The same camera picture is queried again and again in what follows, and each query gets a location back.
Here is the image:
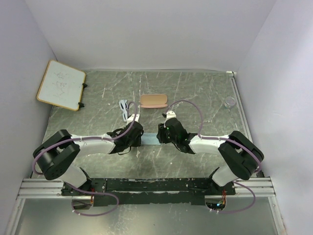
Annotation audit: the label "white sunglasses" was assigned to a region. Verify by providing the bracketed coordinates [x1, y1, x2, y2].
[119, 99, 130, 122]

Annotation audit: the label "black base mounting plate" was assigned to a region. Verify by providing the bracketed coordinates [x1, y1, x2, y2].
[60, 177, 237, 208]

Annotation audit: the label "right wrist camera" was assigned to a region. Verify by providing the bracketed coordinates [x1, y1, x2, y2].
[162, 111, 177, 121]

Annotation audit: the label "pink glasses case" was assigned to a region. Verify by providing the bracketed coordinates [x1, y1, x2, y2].
[140, 94, 168, 109]

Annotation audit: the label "aluminium rail frame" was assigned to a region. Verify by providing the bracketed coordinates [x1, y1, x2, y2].
[6, 70, 287, 235]

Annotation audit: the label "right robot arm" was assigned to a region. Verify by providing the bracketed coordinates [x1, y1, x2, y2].
[156, 117, 264, 195]

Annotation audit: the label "clear plastic cup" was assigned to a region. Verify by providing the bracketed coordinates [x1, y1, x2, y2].
[224, 96, 236, 109]

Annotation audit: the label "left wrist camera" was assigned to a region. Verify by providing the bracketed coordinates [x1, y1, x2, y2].
[126, 114, 140, 125]

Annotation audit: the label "small whiteboard orange frame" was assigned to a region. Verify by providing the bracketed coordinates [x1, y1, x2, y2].
[37, 60, 88, 111]

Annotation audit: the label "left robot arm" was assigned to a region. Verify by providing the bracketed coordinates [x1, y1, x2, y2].
[33, 121, 144, 195]

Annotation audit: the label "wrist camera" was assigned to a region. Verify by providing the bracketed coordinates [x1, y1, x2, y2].
[126, 114, 140, 125]
[162, 111, 177, 121]

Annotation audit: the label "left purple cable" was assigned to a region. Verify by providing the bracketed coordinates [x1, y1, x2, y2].
[33, 101, 120, 216]

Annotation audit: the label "light blue cleaning cloth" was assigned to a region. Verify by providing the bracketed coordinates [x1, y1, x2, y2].
[141, 133, 161, 145]

